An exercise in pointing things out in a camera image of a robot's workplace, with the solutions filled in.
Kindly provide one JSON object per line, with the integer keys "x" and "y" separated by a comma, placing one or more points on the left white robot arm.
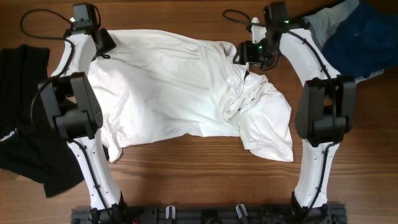
{"x": 74, "y": 112}

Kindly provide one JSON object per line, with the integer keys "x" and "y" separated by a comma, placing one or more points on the light grey garment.
{"x": 323, "y": 24}

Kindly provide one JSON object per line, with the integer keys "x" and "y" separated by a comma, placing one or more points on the black t-shirt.
{"x": 28, "y": 147}

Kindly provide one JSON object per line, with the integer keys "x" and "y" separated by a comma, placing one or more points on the white polo shirt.
{"x": 158, "y": 85}

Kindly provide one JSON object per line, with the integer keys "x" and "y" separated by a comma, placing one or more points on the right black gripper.
{"x": 245, "y": 51}

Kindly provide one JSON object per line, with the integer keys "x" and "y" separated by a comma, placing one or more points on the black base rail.
{"x": 205, "y": 214}

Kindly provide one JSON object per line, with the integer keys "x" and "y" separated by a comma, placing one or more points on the navy blue shirt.
{"x": 364, "y": 43}

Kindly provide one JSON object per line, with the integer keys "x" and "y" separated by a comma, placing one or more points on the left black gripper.
{"x": 109, "y": 44}

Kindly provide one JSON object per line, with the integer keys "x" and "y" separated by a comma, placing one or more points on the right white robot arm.
{"x": 324, "y": 114}

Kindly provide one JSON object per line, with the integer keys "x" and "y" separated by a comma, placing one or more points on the black garment under pile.
{"x": 313, "y": 11}

